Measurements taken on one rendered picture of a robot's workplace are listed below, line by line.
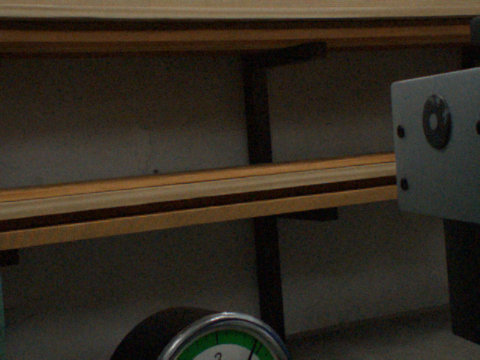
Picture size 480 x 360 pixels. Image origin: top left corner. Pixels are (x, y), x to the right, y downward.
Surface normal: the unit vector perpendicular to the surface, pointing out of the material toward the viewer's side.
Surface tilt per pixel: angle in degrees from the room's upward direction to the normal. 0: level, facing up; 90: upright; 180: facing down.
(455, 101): 90
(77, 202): 90
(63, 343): 90
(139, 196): 91
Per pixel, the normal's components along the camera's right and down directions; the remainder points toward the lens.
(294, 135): 0.50, 0.01
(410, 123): -0.96, 0.08
